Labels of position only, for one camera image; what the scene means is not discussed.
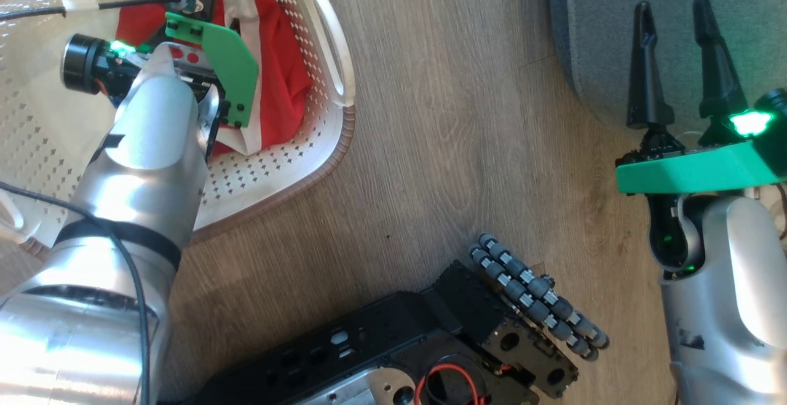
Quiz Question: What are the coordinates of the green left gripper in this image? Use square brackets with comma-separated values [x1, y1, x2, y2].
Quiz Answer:
[60, 12, 259, 129]

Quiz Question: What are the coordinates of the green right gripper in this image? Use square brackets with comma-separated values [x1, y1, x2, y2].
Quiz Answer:
[615, 0, 787, 195]

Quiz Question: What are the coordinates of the red and white cloth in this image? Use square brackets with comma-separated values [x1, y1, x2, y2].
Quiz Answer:
[116, 0, 312, 157]

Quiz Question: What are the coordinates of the grey fabric sofa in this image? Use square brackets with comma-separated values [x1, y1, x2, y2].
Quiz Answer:
[546, 0, 787, 141]

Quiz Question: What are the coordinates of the white woven plastic laundry basket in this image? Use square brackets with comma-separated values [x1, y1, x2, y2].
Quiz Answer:
[0, 0, 357, 259]

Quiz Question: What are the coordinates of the grey roller omni wheel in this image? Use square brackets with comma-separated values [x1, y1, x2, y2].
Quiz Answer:
[468, 232, 610, 362]

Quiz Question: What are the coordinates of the black camera cable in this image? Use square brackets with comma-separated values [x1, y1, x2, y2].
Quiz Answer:
[0, 0, 185, 22]

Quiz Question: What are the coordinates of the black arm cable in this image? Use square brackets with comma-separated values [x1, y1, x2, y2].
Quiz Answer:
[0, 182, 152, 405]

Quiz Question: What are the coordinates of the red wire loop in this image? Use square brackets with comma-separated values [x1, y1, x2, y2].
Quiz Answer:
[414, 363, 488, 405]

